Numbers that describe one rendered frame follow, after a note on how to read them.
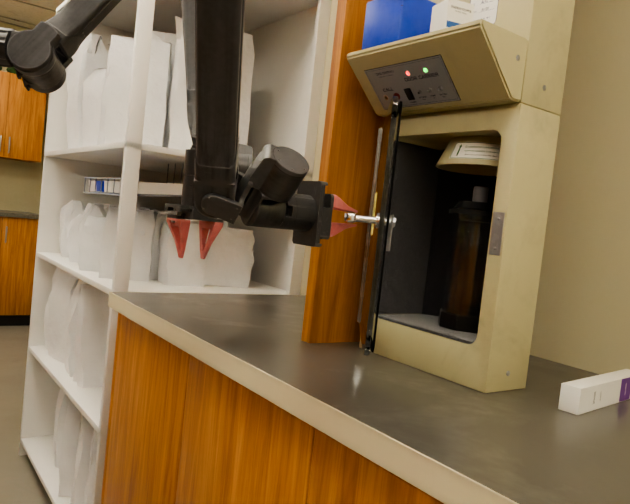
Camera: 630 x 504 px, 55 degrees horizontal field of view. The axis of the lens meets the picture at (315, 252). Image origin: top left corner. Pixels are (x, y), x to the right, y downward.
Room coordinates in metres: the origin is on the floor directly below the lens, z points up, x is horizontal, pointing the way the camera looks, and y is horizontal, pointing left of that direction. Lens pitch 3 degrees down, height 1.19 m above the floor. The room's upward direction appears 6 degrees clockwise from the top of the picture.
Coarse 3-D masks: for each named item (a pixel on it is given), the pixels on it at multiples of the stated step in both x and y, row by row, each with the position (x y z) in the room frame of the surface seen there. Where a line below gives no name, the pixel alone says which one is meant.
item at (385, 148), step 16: (384, 128) 1.06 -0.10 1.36; (384, 144) 1.00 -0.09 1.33; (384, 160) 0.95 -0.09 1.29; (384, 176) 0.91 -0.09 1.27; (384, 192) 0.91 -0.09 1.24; (384, 208) 0.91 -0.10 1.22; (368, 256) 1.12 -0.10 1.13; (368, 272) 1.05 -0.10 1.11; (368, 288) 0.99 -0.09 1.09; (368, 304) 0.94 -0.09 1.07; (368, 320) 0.91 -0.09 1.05; (368, 336) 0.91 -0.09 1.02; (368, 352) 0.91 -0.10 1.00
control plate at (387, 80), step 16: (400, 64) 1.07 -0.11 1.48; (416, 64) 1.04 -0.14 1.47; (432, 64) 1.01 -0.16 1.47; (384, 80) 1.12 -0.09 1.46; (400, 80) 1.09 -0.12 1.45; (416, 80) 1.06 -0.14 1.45; (432, 80) 1.04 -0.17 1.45; (448, 80) 1.01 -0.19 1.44; (400, 96) 1.12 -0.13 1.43; (416, 96) 1.09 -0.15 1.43; (432, 96) 1.06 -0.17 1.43; (448, 96) 1.04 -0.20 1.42
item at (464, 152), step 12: (456, 144) 1.10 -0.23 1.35; (468, 144) 1.08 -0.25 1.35; (480, 144) 1.07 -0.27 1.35; (492, 144) 1.07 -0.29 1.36; (444, 156) 1.12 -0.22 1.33; (456, 156) 1.08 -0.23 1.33; (468, 156) 1.07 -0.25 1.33; (480, 156) 1.06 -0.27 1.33; (492, 156) 1.06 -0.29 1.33; (444, 168) 1.19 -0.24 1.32; (456, 168) 1.21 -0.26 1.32; (468, 168) 1.22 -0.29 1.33; (480, 168) 1.21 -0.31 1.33; (492, 168) 1.21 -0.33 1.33
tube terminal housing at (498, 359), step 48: (432, 0) 1.15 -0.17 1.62; (528, 0) 0.97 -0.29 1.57; (528, 48) 0.97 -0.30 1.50; (528, 96) 0.98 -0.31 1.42; (432, 144) 1.24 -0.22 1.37; (528, 144) 0.98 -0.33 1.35; (528, 192) 0.99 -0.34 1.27; (528, 240) 1.00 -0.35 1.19; (528, 288) 1.01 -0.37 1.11; (384, 336) 1.17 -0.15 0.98; (432, 336) 1.07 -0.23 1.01; (480, 336) 0.98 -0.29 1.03; (528, 336) 1.02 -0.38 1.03; (480, 384) 0.97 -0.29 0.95
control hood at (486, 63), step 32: (448, 32) 0.95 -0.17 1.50; (480, 32) 0.91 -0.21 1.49; (512, 32) 0.95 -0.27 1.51; (352, 64) 1.15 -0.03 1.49; (384, 64) 1.09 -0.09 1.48; (448, 64) 0.99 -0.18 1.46; (480, 64) 0.95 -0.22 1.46; (512, 64) 0.95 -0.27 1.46; (480, 96) 0.99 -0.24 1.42; (512, 96) 0.95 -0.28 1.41
